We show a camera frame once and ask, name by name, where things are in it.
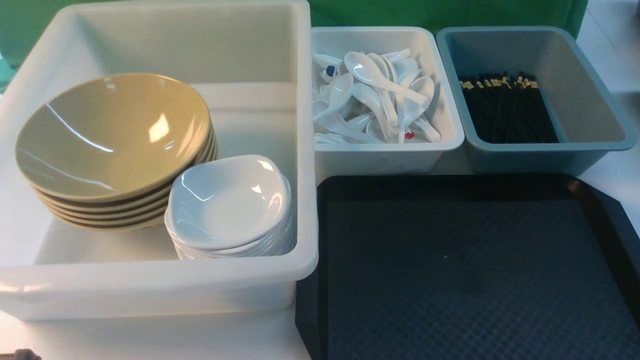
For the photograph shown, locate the blue-grey chopstick bin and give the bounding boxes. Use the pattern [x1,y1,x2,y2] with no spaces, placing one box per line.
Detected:
[436,26,637,177]

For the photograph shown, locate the pile of black chopsticks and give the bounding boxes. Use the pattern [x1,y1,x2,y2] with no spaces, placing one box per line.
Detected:
[458,71,560,144]

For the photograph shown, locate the white dish stack lower dishes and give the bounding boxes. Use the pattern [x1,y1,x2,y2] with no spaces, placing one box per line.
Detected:
[165,175,296,261]

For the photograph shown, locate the small white spoon bin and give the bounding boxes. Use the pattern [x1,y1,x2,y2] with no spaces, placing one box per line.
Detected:
[310,26,466,183]

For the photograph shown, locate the black plastic tray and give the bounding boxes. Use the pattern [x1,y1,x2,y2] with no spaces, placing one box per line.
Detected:
[295,174,640,360]

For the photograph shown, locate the large white plastic tub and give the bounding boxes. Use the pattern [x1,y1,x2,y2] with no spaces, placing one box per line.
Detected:
[1,0,318,321]

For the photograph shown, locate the tan bowl stack lower bowls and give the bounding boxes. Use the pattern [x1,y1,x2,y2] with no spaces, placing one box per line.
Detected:
[15,116,217,228]

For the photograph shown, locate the tan noodle bowl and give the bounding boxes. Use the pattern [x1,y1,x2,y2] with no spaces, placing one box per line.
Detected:
[14,72,213,203]

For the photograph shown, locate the pile of white spoons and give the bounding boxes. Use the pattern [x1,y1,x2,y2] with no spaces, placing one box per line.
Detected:
[313,48,442,144]

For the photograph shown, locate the small white square dish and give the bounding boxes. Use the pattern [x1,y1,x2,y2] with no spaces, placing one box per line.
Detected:
[167,154,291,251]

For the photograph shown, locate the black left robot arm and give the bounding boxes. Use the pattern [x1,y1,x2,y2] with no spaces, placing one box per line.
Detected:
[0,348,42,360]

